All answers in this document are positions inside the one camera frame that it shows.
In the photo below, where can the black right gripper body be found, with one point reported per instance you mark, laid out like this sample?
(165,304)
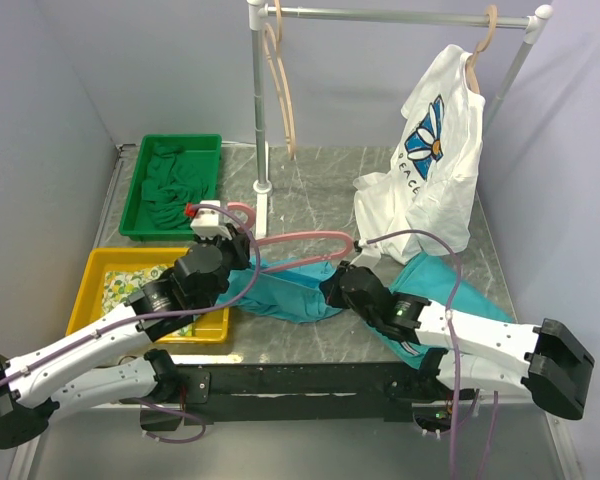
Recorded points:
(338,297)

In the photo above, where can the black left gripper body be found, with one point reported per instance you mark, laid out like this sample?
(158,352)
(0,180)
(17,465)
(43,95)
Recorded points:
(233,258)

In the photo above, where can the pink plastic hanger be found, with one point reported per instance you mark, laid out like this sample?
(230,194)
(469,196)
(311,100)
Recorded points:
(253,219)

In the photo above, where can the light blue t shirt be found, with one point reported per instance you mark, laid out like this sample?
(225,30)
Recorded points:
(292,295)

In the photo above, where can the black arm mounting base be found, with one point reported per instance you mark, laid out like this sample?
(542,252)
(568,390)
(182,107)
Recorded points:
(283,392)

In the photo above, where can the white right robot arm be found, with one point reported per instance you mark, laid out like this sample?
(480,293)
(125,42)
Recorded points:
(545,362)

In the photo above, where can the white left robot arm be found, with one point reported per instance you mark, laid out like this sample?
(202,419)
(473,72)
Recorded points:
(68,376)

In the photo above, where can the white daisy print t shirt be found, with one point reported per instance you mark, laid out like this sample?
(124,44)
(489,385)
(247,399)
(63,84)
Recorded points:
(424,202)

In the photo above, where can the right wooden hanger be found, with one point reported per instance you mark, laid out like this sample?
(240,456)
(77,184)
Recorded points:
(491,12)

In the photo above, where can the wooden hanger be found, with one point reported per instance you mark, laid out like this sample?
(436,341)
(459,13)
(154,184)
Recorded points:
(272,38)
(491,12)

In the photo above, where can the left wooden hanger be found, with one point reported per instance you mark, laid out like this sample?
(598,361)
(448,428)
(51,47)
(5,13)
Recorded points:
(272,38)

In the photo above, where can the yellow plastic tray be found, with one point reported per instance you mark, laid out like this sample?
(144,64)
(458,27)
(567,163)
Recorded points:
(211,328)

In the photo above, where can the teal folded shorts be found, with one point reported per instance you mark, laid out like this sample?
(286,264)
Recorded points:
(428,276)

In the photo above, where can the lemon print cloth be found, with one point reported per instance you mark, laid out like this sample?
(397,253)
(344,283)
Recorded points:
(118,285)

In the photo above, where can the dark green cloth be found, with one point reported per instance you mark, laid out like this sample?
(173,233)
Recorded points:
(175,177)

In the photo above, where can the green plastic tray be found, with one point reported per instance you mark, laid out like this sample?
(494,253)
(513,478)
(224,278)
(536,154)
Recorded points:
(134,222)

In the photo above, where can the metal clothes rack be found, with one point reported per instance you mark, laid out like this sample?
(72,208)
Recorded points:
(260,11)

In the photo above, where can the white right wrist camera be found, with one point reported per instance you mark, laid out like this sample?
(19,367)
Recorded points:
(368,255)

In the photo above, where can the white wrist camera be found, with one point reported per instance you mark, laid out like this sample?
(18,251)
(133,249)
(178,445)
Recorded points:
(206,222)
(368,255)

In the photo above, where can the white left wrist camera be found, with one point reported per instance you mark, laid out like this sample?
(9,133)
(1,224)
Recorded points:
(206,222)

